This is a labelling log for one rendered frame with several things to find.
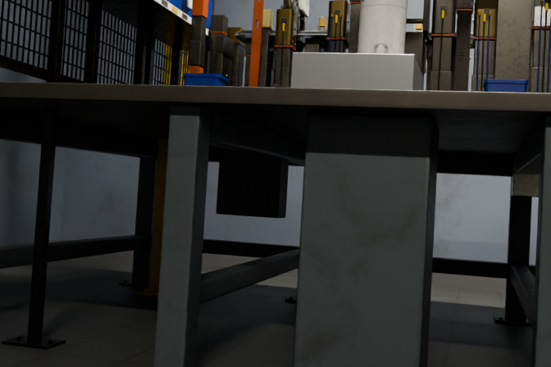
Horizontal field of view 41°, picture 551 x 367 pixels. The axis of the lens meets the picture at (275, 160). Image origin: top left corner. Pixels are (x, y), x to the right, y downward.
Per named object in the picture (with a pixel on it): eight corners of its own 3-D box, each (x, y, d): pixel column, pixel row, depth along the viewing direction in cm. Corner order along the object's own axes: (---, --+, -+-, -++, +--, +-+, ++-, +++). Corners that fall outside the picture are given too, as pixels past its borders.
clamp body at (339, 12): (345, 122, 235) (352, 6, 237) (339, 119, 225) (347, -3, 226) (325, 121, 237) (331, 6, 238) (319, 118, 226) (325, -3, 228)
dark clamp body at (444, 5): (451, 126, 227) (457, 2, 228) (450, 122, 215) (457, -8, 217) (426, 125, 229) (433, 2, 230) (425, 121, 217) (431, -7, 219)
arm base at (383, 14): (419, 62, 179) (424, -12, 180) (341, 59, 182) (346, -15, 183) (414, 76, 198) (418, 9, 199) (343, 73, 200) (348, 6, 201)
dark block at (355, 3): (362, 120, 231) (369, -12, 233) (359, 118, 224) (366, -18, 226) (346, 120, 232) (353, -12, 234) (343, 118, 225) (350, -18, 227)
